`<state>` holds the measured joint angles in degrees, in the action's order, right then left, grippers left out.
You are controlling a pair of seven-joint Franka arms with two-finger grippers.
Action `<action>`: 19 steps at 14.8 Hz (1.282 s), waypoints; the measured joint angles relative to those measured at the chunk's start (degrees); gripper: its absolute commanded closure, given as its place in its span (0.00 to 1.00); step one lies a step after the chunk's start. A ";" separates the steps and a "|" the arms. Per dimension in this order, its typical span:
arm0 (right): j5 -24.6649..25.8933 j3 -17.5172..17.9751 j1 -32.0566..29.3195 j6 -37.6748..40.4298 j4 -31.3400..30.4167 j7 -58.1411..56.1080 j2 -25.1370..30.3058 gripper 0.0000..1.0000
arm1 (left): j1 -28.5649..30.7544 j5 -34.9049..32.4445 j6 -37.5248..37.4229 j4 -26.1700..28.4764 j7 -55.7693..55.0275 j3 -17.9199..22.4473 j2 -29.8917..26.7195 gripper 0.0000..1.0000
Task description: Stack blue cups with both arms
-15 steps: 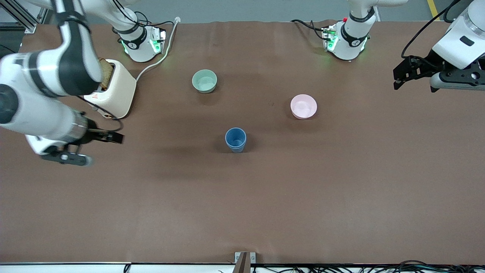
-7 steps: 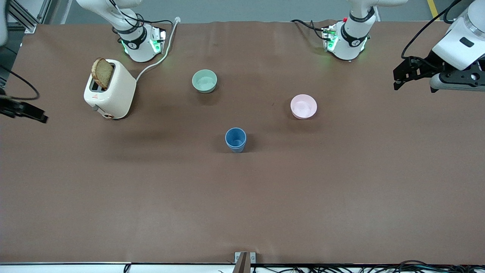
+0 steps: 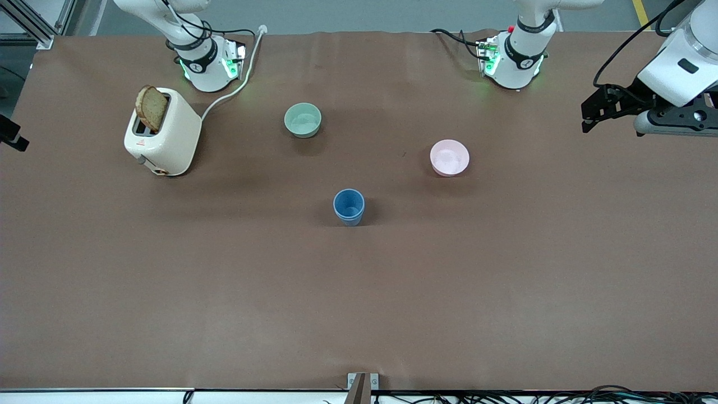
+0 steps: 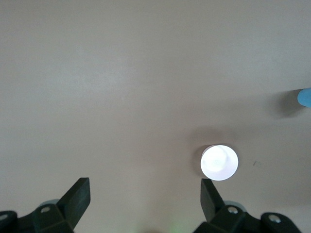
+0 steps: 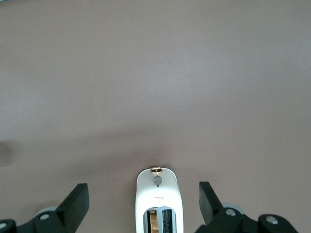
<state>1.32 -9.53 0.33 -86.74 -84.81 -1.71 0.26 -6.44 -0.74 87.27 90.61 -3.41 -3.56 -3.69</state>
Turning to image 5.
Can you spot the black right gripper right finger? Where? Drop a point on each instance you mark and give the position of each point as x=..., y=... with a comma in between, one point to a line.
x=213, y=213

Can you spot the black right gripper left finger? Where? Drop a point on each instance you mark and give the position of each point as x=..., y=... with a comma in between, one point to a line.
x=68, y=211

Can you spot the brown toast slice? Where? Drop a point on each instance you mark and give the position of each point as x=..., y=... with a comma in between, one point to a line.
x=153, y=222

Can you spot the cream white toaster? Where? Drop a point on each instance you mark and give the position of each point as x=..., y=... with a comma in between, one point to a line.
x=158, y=194

